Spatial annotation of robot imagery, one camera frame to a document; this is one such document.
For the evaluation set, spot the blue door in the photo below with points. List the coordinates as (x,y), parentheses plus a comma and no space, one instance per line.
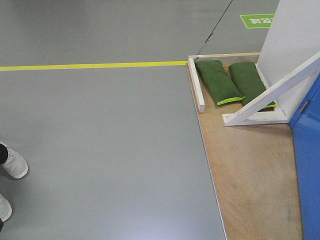
(305,125)

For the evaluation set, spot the green sandbag far left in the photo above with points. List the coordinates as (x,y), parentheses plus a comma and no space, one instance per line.
(220,85)

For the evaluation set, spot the green sandbag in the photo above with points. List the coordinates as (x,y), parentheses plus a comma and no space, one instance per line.
(220,85)
(247,79)

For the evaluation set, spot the wooden plywood platform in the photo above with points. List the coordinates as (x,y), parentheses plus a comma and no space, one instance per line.
(254,173)

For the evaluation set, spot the green floor sign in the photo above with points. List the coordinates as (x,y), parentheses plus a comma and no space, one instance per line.
(257,21)

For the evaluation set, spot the white sneaker far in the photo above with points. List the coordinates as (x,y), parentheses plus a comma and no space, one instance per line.
(15,165)

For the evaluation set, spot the white sneaker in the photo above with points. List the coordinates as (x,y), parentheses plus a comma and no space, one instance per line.
(5,209)
(15,165)

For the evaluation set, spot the person black trouser legs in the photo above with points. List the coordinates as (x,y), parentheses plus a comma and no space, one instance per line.
(3,158)

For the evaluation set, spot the white sneaker near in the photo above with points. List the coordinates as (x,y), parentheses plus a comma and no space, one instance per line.
(5,209)

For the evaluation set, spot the white wooden edge rail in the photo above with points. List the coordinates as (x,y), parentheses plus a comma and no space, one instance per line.
(199,98)

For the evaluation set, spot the white wooden support frame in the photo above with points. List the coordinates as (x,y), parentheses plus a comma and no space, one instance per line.
(250,114)

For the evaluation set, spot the white wall panel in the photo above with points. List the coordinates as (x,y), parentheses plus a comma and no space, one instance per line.
(293,38)

